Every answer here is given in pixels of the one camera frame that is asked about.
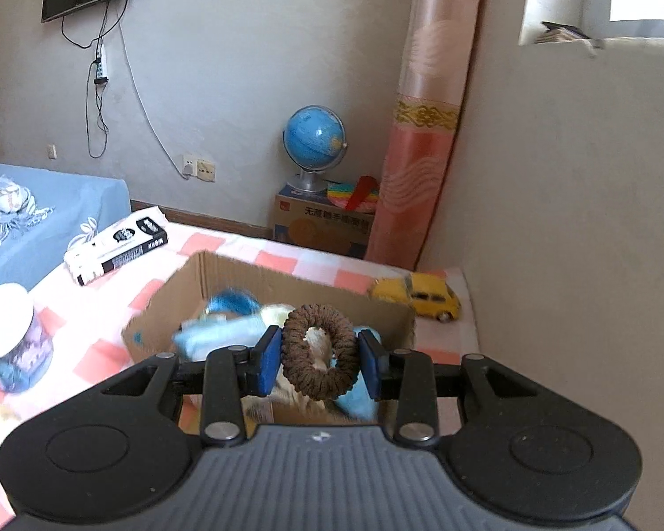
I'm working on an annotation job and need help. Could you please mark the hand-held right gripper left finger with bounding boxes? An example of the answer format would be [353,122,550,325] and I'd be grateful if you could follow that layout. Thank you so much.
[103,325,282,446]

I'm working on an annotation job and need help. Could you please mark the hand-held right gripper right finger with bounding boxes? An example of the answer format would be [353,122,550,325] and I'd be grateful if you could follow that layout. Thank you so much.
[357,328,539,446]

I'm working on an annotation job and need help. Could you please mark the dark brown scrunchie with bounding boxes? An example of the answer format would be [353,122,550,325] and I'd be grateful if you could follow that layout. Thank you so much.
[281,304,362,401]

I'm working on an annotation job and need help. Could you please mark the blue face mask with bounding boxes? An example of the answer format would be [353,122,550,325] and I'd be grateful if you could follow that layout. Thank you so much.
[174,314,267,359]
[332,381,381,422]

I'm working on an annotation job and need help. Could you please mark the cream embroidered sachet pouch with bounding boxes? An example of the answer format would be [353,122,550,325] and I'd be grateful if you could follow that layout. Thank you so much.
[259,303,336,427]

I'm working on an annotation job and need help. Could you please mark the floral sachet with blue tassels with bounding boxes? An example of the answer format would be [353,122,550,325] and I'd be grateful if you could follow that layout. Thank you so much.
[206,286,262,317]

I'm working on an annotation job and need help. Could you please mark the brown cardboard box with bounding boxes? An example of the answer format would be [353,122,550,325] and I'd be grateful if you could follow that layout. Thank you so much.
[120,250,417,428]

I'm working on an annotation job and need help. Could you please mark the yellow toy car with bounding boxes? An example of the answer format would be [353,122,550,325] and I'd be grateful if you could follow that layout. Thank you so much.
[369,272,462,325]

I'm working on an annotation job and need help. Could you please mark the printed cardboard carton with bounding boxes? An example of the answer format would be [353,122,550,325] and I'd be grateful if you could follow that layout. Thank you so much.
[272,185,377,262]

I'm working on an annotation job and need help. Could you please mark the rainbow pop toy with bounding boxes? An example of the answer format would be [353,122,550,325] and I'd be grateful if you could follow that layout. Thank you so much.
[325,180,367,209]

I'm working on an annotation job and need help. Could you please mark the red and green toy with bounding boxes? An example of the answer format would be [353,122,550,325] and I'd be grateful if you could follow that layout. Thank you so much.
[347,175,382,212]

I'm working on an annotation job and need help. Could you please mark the pink checkered tablecloth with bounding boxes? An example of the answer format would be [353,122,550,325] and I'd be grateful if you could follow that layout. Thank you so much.
[0,221,483,510]

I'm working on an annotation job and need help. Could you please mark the black and white pen box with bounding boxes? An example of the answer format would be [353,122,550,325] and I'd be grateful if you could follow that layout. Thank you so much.
[63,206,170,287]

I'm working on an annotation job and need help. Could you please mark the blue desk globe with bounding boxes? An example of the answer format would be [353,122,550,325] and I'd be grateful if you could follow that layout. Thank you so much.
[282,105,349,196]

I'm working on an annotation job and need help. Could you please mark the beige partition board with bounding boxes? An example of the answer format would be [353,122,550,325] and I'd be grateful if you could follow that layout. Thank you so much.
[417,38,664,510]

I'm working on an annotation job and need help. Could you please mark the pink patterned curtain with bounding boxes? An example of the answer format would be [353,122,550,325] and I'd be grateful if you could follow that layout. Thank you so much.
[365,0,486,269]

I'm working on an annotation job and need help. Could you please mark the clear jar with white lid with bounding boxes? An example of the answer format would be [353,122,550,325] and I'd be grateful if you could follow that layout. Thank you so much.
[0,283,55,395]

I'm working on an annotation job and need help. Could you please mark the white and blue fringed scarf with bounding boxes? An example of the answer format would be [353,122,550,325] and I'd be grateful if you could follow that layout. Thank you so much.
[0,162,55,251]

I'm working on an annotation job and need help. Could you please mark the books on window sill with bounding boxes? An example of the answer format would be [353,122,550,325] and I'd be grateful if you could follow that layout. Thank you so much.
[536,21,607,52]

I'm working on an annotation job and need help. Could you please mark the white power cable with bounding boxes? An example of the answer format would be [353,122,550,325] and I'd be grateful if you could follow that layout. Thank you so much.
[119,21,192,179]

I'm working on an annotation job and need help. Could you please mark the white power strip with cables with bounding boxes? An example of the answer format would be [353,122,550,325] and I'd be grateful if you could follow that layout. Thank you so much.
[61,3,124,160]

